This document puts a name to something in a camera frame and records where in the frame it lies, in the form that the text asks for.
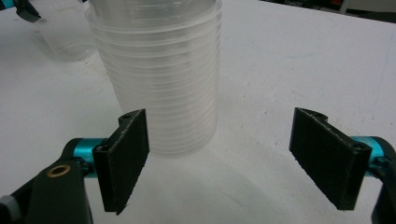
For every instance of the single clear plastic cup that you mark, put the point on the single clear plastic cup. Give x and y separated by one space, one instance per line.
65 43

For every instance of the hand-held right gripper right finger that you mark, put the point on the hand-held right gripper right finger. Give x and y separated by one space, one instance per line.
330 158

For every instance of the white foam mat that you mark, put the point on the white foam mat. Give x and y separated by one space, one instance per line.
280 68

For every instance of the stack of clear plastic cups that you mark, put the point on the stack of clear plastic cups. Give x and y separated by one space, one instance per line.
162 77

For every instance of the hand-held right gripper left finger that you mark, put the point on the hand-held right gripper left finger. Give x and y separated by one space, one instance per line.
124 155

